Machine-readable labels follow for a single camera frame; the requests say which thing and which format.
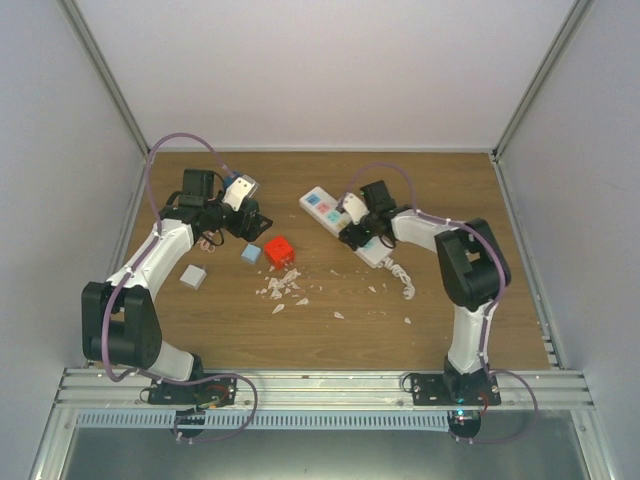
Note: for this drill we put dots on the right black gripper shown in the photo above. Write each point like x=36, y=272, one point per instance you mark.
x=352, y=237

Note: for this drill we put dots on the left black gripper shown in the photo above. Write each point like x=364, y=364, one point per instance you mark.
x=252, y=232

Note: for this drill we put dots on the red cube socket adapter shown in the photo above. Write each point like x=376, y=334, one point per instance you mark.
x=279, y=252

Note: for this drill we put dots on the light blue plug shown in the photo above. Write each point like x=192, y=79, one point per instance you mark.
x=251, y=254

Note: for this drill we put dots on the white power strip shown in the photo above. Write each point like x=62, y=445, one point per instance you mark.
x=322, y=207

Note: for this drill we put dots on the white grey plug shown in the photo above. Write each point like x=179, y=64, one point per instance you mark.
x=193, y=277

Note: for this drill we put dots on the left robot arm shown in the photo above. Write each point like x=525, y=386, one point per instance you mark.
x=120, y=325

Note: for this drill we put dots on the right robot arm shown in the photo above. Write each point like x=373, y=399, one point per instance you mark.
x=473, y=270

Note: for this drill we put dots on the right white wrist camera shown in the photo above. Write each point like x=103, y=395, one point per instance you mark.
x=354, y=206

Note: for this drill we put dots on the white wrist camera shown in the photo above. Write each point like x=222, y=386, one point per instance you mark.
x=354, y=206
x=242, y=187

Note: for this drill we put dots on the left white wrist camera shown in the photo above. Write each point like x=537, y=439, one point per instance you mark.
x=242, y=187

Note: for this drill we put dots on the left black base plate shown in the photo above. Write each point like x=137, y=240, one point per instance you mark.
x=211, y=394

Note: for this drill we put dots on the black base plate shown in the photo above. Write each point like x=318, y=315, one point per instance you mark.
x=435, y=390
x=211, y=394

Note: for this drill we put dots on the grey slotted cable duct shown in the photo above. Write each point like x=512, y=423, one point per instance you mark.
x=268, y=420

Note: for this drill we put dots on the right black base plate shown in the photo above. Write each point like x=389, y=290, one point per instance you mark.
x=435, y=390

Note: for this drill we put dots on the left aluminium corner post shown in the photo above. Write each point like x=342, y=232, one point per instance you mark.
x=81, y=29

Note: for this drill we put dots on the aluminium corner post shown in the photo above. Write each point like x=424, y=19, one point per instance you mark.
x=81, y=29
x=566, y=31

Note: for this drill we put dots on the aluminium front rail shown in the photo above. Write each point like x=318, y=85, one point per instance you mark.
x=332, y=390

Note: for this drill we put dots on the right aluminium corner post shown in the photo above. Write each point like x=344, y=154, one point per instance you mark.
x=566, y=31

